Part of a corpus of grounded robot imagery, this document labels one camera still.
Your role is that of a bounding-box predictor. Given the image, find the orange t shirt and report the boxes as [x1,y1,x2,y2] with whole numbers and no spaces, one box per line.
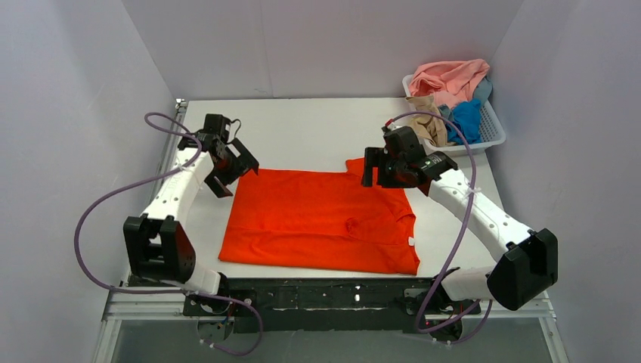
[218,159,420,275]

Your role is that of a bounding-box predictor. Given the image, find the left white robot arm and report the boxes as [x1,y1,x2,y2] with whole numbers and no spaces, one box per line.
[123,136,259,295]

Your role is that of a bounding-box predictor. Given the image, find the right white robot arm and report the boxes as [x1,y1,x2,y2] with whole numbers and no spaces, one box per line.
[361,147,558,311]

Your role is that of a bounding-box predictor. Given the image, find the beige t shirt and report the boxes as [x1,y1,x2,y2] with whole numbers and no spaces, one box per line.
[405,95,447,147]

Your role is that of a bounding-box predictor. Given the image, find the blue t shirt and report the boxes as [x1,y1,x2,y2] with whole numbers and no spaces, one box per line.
[439,99,483,144]

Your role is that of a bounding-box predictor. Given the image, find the white plastic laundry basket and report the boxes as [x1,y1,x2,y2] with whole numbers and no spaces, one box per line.
[401,74,506,157]

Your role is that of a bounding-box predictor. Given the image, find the pink t shirt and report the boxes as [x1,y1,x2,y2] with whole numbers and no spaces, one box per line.
[407,59,491,109]

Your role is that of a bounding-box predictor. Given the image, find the grey teal t shirt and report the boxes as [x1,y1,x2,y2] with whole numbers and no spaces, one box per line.
[438,77,493,122]

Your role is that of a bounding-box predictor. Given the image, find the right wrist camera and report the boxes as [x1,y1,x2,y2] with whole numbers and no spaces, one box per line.
[383,126,459,174]

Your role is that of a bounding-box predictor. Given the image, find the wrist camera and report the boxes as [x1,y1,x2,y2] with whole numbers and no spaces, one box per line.
[199,113,242,144]
[383,126,459,174]

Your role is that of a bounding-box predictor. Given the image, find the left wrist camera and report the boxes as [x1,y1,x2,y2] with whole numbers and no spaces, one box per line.
[199,113,242,144]

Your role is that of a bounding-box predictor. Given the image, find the aluminium frame rail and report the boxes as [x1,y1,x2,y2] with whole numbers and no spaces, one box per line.
[95,98,567,362]

